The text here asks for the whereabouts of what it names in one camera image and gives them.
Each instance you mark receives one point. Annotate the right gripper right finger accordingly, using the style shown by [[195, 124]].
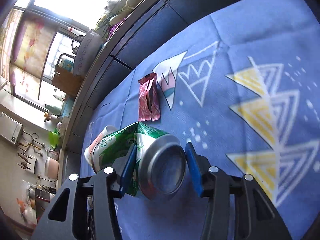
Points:
[[255, 215]]

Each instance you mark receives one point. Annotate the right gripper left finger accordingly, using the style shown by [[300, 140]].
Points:
[[84, 208]]

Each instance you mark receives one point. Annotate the pink white paper cup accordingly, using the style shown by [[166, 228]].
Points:
[[88, 153]]

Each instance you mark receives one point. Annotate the crushed green soda can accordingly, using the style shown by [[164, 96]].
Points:
[[160, 161]]

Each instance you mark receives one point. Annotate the maroon foil snack wrapper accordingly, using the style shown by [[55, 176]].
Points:
[[148, 104]]

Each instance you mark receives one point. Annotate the dark blue kitchen cabinets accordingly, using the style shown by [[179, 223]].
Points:
[[151, 24]]

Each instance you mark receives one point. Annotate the pink rice cooker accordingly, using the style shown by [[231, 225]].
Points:
[[51, 168]]

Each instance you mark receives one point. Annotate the green plastic cup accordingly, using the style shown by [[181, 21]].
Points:
[[54, 138]]

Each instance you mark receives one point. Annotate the blue patterned tablecloth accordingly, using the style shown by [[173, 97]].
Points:
[[242, 85]]

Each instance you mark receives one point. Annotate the wooden cutting board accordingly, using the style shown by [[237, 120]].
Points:
[[66, 81]]

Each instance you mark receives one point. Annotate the green onions and vegetables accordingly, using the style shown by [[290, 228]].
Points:
[[109, 19]]

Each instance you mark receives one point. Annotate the white wall water heater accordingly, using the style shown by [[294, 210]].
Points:
[[10, 129]]

